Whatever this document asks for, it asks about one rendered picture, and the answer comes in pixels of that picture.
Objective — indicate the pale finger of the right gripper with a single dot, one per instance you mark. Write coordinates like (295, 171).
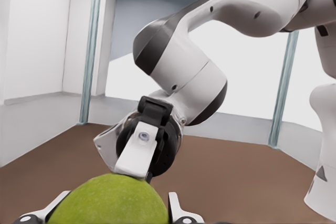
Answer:
(136, 153)

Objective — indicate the left gripper pale left finger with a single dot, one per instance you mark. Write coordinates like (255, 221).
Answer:
(44, 211)

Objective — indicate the left gripper pale right finger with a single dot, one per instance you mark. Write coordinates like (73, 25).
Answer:
(176, 208)

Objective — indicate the green apple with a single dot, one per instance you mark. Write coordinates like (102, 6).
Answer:
(110, 203)

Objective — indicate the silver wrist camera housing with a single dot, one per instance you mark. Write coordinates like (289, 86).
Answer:
(106, 145)

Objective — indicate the silver frame post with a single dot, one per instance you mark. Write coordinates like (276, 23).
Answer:
(90, 51)
(284, 87)

